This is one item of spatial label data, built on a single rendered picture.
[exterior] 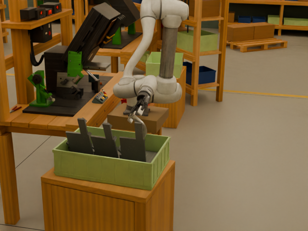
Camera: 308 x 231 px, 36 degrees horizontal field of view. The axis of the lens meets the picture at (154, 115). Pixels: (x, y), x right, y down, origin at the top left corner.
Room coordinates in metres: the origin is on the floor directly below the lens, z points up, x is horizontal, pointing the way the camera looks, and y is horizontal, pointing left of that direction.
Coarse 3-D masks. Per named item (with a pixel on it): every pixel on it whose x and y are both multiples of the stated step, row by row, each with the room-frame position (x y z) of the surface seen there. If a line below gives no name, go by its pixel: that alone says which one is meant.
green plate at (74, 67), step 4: (68, 52) 3.79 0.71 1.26; (72, 52) 3.79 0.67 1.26; (76, 52) 3.78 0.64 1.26; (80, 52) 3.78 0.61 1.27; (68, 56) 3.78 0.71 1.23; (72, 56) 3.78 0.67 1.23; (76, 56) 3.77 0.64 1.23; (80, 56) 3.77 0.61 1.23; (68, 60) 3.77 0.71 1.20; (72, 60) 3.77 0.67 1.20; (76, 60) 3.76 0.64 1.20; (80, 60) 3.76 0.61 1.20; (68, 64) 3.77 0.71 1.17; (72, 64) 3.76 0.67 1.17; (76, 64) 3.76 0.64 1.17; (80, 64) 3.75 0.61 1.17; (68, 68) 3.76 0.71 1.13; (72, 68) 3.75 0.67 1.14; (76, 68) 3.75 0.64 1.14; (80, 68) 3.74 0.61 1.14; (68, 72) 3.75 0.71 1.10; (72, 72) 3.74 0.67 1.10; (76, 72) 3.74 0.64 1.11; (68, 76) 3.74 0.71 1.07; (72, 76) 3.74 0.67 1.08
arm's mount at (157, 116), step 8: (112, 112) 3.23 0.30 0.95; (120, 112) 3.24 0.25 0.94; (152, 112) 3.29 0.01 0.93; (160, 112) 3.30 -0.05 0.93; (168, 112) 3.42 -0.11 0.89; (112, 120) 3.16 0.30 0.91; (120, 120) 3.14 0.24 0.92; (144, 120) 3.10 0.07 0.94; (152, 120) 3.09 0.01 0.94; (160, 120) 3.18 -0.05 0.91; (112, 128) 3.16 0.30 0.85; (120, 128) 3.14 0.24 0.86; (128, 128) 3.13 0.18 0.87; (152, 128) 3.08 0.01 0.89
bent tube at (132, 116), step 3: (135, 111) 2.53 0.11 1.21; (132, 114) 2.52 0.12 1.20; (129, 117) 2.52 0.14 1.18; (132, 117) 2.51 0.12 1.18; (135, 117) 2.52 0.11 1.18; (135, 120) 2.52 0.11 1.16; (138, 120) 2.52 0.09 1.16; (144, 126) 2.52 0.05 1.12; (144, 129) 2.52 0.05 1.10; (144, 132) 2.53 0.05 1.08; (144, 135) 2.53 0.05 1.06
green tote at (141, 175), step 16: (96, 128) 2.89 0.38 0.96; (64, 144) 2.66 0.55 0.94; (160, 144) 2.77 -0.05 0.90; (64, 160) 2.52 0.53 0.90; (80, 160) 2.49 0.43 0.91; (96, 160) 2.46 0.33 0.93; (112, 160) 2.43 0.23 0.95; (128, 160) 2.40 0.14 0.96; (160, 160) 2.55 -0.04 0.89; (64, 176) 2.52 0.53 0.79; (80, 176) 2.49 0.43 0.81; (96, 176) 2.46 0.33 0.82; (112, 176) 2.43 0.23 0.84; (128, 176) 2.40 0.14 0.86; (144, 176) 2.38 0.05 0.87
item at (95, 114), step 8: (120, 72) 4.53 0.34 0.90; (112, 80) 4.24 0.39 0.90; (104, 88) 3.98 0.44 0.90; (112, 88) 3.98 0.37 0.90; (112, 96) 3.82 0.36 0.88; (88, 104) 3.53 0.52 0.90; (96, 104) 3.54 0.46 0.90; (104, 104) 3.59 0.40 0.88; (112, 104) 3.81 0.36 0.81; (80, 112) 3.35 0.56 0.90; (88, 112) 3.35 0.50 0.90; (96, 112) 3.37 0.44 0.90; (104, 112) 3.58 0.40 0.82; (72, 120) 3.18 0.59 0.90; (88, 120) 3.19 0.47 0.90; (96, 120) 3.36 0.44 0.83; (104, 120) 3.58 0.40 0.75; (72, 128) 3.09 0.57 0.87
